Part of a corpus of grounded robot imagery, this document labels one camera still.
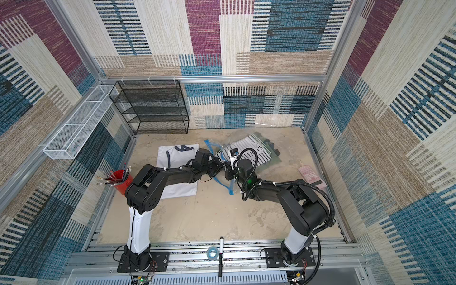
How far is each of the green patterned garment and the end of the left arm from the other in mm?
304

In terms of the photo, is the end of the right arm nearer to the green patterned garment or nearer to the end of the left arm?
the end of the left arm

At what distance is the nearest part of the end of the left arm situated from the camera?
0.82 m

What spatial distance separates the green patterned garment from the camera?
41.1 inches

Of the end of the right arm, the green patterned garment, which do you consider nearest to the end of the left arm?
the end of the right arm
